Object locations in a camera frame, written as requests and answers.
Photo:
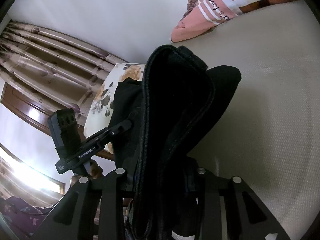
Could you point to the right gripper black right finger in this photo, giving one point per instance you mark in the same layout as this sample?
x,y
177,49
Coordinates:
x,y
230,209

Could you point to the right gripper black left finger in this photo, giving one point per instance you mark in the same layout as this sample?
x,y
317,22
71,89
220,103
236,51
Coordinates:
x,y
89,208

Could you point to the black pants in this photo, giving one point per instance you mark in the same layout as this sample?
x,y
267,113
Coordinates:
x,y
177,102

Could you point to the person's left hand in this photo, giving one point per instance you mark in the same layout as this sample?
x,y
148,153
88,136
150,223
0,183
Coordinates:
x,y
95,172

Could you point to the floral pillow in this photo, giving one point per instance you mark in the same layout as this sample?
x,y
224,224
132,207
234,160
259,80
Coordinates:
x,y
101,109

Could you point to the purple cloth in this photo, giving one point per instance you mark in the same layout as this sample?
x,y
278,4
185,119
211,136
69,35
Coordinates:
x,y
23,218

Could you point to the brown wooden door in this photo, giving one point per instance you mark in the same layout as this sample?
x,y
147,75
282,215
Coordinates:
x,y
26,109

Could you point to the beige textured bed sheet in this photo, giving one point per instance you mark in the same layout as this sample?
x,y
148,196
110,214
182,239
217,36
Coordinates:
x,y
269,134

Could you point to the beige striped curtain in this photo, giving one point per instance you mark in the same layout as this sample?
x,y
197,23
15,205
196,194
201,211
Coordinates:
x,y
54,69

